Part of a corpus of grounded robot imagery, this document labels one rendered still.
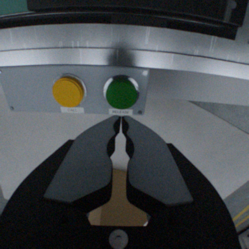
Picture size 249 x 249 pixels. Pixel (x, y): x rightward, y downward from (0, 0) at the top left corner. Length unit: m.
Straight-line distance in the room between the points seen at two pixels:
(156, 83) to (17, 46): 0.24
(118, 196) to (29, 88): 0.31
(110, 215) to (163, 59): 0.32
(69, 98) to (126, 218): 0.29
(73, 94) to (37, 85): 0.06
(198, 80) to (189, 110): 0.07
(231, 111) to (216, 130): 1.25
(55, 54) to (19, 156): 0.38
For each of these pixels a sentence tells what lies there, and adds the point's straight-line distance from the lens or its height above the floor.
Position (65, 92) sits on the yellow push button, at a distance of 0.19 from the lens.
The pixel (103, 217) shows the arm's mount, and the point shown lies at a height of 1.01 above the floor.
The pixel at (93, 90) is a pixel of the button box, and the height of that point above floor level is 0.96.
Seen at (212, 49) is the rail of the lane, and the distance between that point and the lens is 0.21.
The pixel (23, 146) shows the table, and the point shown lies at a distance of 0.48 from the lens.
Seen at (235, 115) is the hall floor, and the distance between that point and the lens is 1.73.
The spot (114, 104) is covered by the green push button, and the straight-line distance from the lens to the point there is 0.19.
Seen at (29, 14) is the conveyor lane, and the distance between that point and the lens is 0.24.
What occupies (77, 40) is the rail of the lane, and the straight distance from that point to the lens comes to 0.19.
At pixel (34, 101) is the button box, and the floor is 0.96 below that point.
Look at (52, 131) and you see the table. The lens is 0.39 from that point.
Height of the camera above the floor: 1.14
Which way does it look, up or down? 57 degrees down
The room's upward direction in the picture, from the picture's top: 179 degrees clockwise
